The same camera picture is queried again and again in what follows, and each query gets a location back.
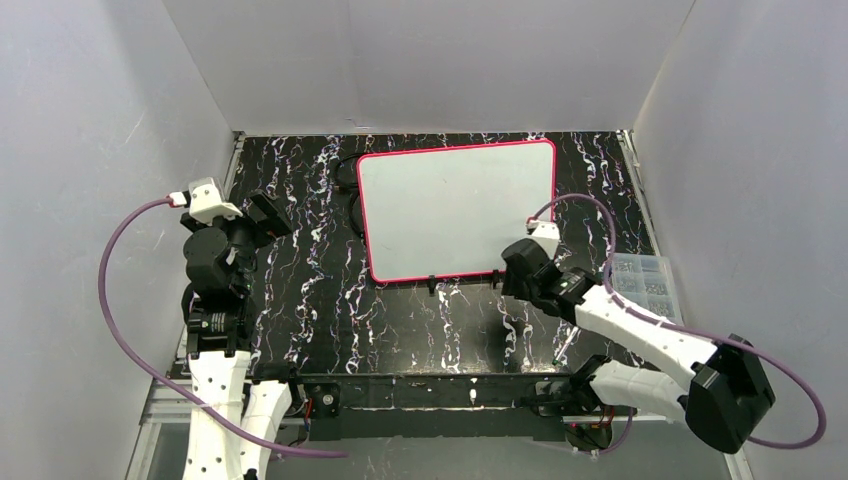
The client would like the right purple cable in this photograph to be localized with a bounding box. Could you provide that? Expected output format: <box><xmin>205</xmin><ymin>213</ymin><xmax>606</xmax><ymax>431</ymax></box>
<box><xmin>526</xmin><ymin>193</ymin><xmax>828</xmax><ymax>452</ymax></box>

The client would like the black cable behind whiteboard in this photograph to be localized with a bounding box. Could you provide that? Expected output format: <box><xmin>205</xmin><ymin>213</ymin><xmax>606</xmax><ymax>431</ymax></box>
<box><xmin>333</xmin><ymin>153</ymin><xmax>367</xmax><ymax>234</ymax></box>

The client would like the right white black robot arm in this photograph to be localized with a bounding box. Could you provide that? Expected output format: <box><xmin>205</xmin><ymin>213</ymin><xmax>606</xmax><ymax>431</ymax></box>
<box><xmin>502</xmin><ymin>239</ymin><xmax>776</xmax><ymax>454</ymax></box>

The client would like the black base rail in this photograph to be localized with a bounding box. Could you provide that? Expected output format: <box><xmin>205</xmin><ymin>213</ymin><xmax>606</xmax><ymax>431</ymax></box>
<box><xmin>231</xmin><ymin>372</ymin><xmax>617</xmax><ymax>444</ymax></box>

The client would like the pink framed whiteboard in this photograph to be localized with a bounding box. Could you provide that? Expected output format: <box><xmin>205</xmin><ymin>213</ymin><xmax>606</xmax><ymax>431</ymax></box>
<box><xmin>356</xmin><ymin>139</ymin><xmax>557</xmax><ymax>284</ymax></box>

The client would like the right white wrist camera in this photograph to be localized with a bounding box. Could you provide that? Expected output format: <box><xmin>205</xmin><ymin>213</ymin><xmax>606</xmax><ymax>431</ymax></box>
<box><xmin>526</xmin><ymin>219</ymin><xmax>561</xmax><ymax>259</ymax></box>

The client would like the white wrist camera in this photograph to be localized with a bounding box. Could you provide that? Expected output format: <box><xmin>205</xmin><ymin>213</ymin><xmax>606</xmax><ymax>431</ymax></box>
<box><xmin>526</xmin><ymin>219</ymin><xmax>561</xmax><ymax>259</ymax></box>
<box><xmin>188</xmin><ymin>177</ymin><xmax>243</xmax><ymax>225</ymax></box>

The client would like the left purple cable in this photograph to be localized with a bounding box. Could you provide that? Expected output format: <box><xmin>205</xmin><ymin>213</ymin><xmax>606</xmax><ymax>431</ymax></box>
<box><xmin>97</xmin><ymin>196</ymin><xmax>349</xmax><ymax>460</ymax></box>

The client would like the white green whiteboard marker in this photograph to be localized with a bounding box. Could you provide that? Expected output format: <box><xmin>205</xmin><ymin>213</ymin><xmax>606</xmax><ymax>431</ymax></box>
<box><xmin>551</xmin><ymin>327</ymin><xmax>580</xmax><ymax>366</ymax></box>

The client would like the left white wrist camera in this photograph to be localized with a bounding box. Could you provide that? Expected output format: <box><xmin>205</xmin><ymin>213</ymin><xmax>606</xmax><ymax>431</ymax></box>
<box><xmin>188</xmin><ymin>177</ymin><xmax>243</xmax><ymax>225</ymax></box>

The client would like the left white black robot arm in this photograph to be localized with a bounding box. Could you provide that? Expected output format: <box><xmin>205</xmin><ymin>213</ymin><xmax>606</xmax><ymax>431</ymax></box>
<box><xmin>181</xmin><ymin>184</ymin><xmax>292</xmax><ymax>479</ymax></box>

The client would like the purple cable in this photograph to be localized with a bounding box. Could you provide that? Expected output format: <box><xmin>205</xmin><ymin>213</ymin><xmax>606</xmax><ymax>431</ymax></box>
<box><xmin>97</xmin><ymin>196</ymin><xmax>349</xmax><ymax>460</ymax></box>
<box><xmin>526</xmin><ymin>193</ymin><xmax>828</xmax><ymax>452</ymax></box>

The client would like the clear plastic screw box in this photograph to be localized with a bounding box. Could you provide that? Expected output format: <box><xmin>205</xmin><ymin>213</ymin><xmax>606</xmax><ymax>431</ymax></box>
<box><xmin>611</xmin><ymin>253</ymin><xmax>682</xmax><ymax>325</ymax></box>

